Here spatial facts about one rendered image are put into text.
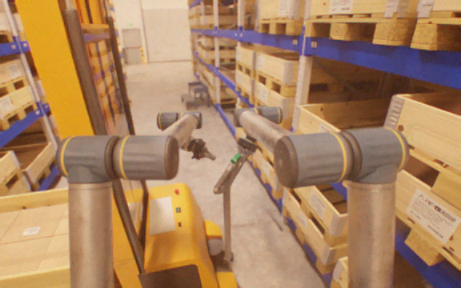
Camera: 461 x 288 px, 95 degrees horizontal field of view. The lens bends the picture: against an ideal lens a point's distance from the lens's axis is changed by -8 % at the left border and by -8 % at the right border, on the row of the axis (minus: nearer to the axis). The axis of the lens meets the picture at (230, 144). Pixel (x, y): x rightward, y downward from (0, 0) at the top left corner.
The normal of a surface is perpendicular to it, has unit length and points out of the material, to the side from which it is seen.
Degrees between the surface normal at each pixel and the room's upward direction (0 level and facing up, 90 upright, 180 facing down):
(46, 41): 90
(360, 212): 81
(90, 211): 64
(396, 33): 90
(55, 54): 90
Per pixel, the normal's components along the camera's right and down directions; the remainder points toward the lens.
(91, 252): 0.47, -0.04
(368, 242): -0.54, 0.11
